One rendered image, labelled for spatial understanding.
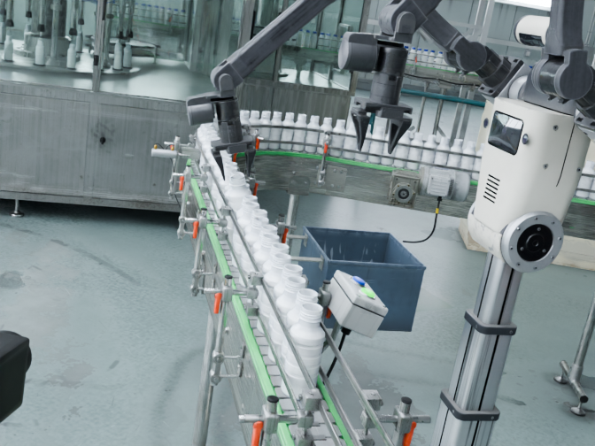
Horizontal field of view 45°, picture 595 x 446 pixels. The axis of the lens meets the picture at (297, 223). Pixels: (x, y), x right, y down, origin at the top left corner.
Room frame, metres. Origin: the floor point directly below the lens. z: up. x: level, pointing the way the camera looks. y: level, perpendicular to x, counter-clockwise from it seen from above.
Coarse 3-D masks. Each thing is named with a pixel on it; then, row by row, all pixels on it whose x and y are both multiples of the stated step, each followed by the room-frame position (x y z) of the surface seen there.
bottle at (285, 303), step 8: (288, 280) 1.23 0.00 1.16; (296, 280) 1.26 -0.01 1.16; (304, 280) 1.25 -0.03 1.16; (288, 288) 1.23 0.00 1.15; (296, 288) 1.22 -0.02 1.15; (280, 296) 1.24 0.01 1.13; (288, 296) 1.23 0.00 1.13; (296, 296) 1.23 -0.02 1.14; (280, 304) 1.22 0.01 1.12; (288, 304) 1.22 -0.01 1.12; (280, 312) 1.22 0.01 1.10; (272, 328) 1.24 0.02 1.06; (280, 328) 1.22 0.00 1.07; (272, 336) 1.23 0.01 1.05; (280, 336) 1.22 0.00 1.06; (280, 344) 1.22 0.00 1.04; (280, 352) 1.22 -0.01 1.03; (272, 360) 1.22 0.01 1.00
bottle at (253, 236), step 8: (256, 216) 1.60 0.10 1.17; (256, 224) 1.57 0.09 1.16; (264, 224) 1.57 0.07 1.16; (256, 232) 1.57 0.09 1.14; (248, 240) 1.56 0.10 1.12; (256, 240) 1.56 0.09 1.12; (248, 256) 1.56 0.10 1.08; (248, 264) 1.56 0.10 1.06; (248, 272) 1.56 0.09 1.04; (240, 280) 1.57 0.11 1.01
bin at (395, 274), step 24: (312, 240) 2.17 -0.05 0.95; (336, 240) 2.32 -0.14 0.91; (360, 240) 2.34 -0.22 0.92; (384, 240) 2.36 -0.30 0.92; (312, 264) 2.14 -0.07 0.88; (336, 264) 2.00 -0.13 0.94; (360, 264) 2.02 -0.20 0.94; (384, 264) 2.04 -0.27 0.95; (408, 264) 2.18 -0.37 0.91; (312, 288) 2.10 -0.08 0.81; (384, 288) 2.04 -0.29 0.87; (408, 288) 2.07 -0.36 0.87; (408, 312) 2.07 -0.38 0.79
